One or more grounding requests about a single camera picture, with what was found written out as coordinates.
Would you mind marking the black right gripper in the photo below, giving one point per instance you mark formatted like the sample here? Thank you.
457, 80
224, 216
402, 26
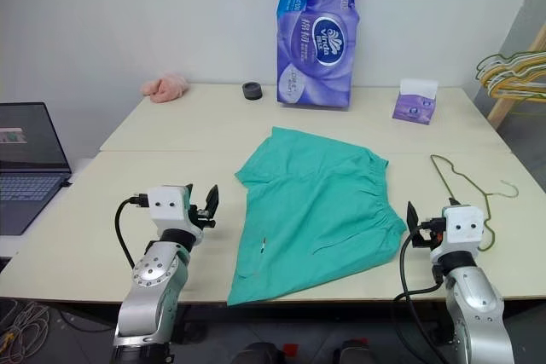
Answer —
428, 236

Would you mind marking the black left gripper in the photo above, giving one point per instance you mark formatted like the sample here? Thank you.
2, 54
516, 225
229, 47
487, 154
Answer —
204, 218

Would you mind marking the green shorts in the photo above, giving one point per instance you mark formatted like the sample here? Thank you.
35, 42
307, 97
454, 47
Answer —
311, 210

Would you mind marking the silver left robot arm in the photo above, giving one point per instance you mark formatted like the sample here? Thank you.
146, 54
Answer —
149, 283

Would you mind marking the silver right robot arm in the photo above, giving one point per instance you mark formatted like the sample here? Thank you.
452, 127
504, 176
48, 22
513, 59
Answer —
478, 308

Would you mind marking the small purple tissue pack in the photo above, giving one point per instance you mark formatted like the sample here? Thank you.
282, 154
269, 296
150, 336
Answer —
414, 108

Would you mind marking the pink cloth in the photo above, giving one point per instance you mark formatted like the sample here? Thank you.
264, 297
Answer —
164, 89

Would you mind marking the black round container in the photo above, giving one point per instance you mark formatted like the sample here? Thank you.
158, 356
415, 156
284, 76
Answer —
252, 91

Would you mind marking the wooden clothes rack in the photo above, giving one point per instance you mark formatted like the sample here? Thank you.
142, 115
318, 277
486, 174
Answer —
501, 110

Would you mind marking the small red block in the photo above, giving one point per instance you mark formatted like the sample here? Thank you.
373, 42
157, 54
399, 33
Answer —
290, 349

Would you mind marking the dark laptop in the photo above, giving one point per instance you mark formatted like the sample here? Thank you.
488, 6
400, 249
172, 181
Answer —
25, 159

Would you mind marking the large purple tissue bag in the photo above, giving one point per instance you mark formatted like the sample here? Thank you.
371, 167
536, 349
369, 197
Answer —
317, 40

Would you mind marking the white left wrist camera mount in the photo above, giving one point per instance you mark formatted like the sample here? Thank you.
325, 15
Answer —
168, 208

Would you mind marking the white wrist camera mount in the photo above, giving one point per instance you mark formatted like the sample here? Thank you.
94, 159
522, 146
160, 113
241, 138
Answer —
462, 229
168, 208

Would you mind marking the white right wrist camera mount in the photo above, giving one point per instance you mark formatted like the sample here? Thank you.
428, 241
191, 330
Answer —
462, 229

